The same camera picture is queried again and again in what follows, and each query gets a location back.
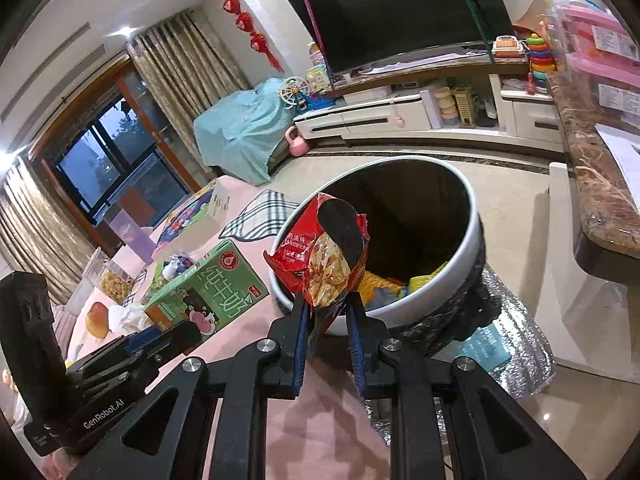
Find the green milk carton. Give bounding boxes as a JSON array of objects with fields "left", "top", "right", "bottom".
[{"left": 144, "top": 238, "right": 271, "bottom": 348}]

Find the purple drinking bottle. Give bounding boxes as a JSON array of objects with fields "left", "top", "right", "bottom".
[{"left": 107, "top": 207, "right": 156, "bottom": 266}]

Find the pink kettlebell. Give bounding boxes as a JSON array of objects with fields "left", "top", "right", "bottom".
[{"left": 284, "top": 126, "right": 310, "bottom": 157}]

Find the toy ferris wheel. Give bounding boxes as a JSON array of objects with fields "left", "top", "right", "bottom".
[{"left": 279, "top": 76, "right": 312, "bottom": 111}]

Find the white tissue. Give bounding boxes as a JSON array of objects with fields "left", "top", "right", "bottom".
[{"left": 107, "top": 302, "right": 151, "bottom": 333}]

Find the toy cash register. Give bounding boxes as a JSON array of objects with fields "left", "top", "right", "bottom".
[{"left": 491, "top": 35, "right": 523, "bottom": 58}]

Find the silver insulated bag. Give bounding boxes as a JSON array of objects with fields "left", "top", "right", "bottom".
[{"left": 365, "top": 267, "right": 556, "bottom": 446}]

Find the red snack bag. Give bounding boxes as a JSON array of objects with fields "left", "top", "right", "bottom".
[{"left": 263, "top": 192, "right": 372, "bottom": 361}]

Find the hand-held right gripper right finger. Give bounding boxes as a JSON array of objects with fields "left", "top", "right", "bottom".
[{"left": 345, "top": 297, "right": 588, "bottom": 480}]

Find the teal cloth covered sofa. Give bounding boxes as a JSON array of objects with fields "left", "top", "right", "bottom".
[{"left": 192, "top": 77, "right": 296, "bottom": 186}]

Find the black television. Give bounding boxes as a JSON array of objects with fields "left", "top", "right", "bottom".
[{"left": 286, "top": 0, "right": 516, "bottom": 78}]

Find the white television cabinet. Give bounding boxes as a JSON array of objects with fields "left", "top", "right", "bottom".
[{"left": 292, "top": 50, "right": 566, "bottom": 153}]

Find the brown cardboard box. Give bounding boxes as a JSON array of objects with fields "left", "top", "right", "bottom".
[{"left": 512, "top": 0, "right": 556, "bottom": 36}]

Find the clear jar of snack balls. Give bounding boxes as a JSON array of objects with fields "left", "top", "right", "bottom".
[{"left": 82, "top": 250, "right": 136, "bottom": 306}]

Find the yellow slatted holder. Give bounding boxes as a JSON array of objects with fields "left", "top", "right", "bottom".
[{"left": 452, "top": 85, "right": 476, "bottom": 128}]

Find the pink blanket with plaid hearts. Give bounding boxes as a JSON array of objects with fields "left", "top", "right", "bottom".
[{"left": 10, "top": 175, "right": 391, "bottom": 480}]

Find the pastel toy house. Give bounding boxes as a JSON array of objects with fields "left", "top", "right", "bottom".
[{"left": 306, "top": 67, "right": 331, "bottom": 93}]

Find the white printed wrapper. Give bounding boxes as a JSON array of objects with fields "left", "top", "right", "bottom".
[{"left": 162, "top": 255, "right": 196, "bottom": 278}]

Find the stacking ring toy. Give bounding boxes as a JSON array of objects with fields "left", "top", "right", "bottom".
[{"left": 527, "top": 34, "right": 557, "bottom": 81}]

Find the brown marble counter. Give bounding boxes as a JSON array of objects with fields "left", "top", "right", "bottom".
[{"left": 545, "top": 72, "right": 640, "bottom": 276}]

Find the beige patterned curtain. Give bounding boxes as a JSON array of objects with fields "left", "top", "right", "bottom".
[
  {"left": 0, "top": 157, "right": 98, "bottom": 306},
  {"left": 125, "top": 10, "right": 253, "bottom": 196}
]

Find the colourful picture book box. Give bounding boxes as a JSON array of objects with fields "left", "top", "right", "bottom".
[{"left": 152, "top": 178, "right": 233, "bottom": 256}]

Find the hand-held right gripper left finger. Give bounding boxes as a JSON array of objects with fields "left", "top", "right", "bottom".
[{"left": 65, "top": 294, "right": 313, "bottom": 480}]

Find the yellow packet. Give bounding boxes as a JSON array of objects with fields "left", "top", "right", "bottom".
[{"left": 409, "top": 262, "right": 448, "bottom": 291}]

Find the apple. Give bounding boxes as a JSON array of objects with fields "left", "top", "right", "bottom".
[{"left": 85, "top": 301, "right": 113, "bottom": 341}]

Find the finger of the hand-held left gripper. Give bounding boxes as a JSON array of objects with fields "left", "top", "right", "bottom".
[
  {"left": 120, "top": 320, "right": 202, "bottom": 362},
  {"left": 66, "top": 337, "right": 161, "bottom": 395}
]

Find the red heart knot string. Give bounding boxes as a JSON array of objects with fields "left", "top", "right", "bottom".
[{"left": 212, "top": 0, "right": 283, "bottom": 73}]

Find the wooden frame glass door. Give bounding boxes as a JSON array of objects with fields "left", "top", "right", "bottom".
[{"left": 27, "top": 55, "right": 211, "bottom": 231}]

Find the white paper sheet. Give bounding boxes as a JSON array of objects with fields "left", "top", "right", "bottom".
[{"left": 595, "top": 122, "right": 640, "bottom": 196}]

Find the teal box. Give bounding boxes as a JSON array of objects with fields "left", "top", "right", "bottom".
[{"left": 457, "top": 322, "right": 516, "bottom": 376}]

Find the white bin with black bag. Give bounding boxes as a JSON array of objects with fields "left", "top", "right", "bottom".
[{"left": 269, "top": 156, "right": 507, "bottom": 358}]

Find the white side cabinet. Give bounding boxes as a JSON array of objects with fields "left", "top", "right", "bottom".
[{"left": 547, "top": 162, "right": 640, "bottom": 383}]

